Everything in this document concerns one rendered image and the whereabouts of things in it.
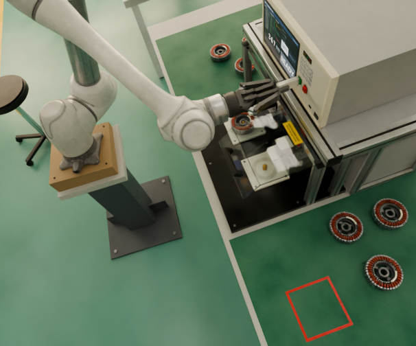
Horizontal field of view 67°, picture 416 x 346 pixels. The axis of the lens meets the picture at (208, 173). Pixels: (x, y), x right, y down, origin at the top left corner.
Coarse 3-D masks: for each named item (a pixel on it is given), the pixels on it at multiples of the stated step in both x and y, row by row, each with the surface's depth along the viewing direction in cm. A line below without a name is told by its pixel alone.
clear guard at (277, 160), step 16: (288, 112) 105; (240, 128) 105; (256, 128) 104; (272, 128) 103; (224, 144) 108; (240, 144) 102; (256, 144) 101; (272, 144) 100; (288, 144) 99; (304, 144) 98; (240, 160) 101; (256, 160) 98; (272, 160) 97; (288, 160) 96; (304, 160) 95; (320, 160) 95; (256, 176) 95; (272, 176) 94; (240, 192) 100
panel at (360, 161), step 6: (360, 156) 101; (366, 156) 97; (354, 162) 106; (360, 162) 102; (354, 168) 108; (360, 168) 104; (348, 174) 114; (354, 174) 109; (348, 180) 115; (354, 180) 111; (348, 186) 117
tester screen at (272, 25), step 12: (264, 0) 100; (264, 12) 104; (264, 24) 108; (276, 24) 98; (264, 36) 112; (276, 36) 102; (288, 36) 92; (276, 48) 105; (288, 48) 95; (288, 60) 99
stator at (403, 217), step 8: (384, 200) 114; (392, 200) 113; (376, 208) 113; (392, 208) 114; (400, 208) 112; (376, 216) 112; (384, 216) 113; (392, 216) 111; (400, 216) 110; (384, 224) 110; (392, 224) 109; (400, 224) 109
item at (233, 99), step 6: (240, 90) 96; (222, 96) 94; (228, 96) 92; (234, 96) 92; (240, 96) 95; (246, 96) 94; (228, 102) 92; (234, 102) 92; (240, 102) 94; (246, 102) 93; (252, 102) 93; (228, 108) 92; (234, 108) 92; (240, 108) 93; (246, 108) 93; (234, 114) 94
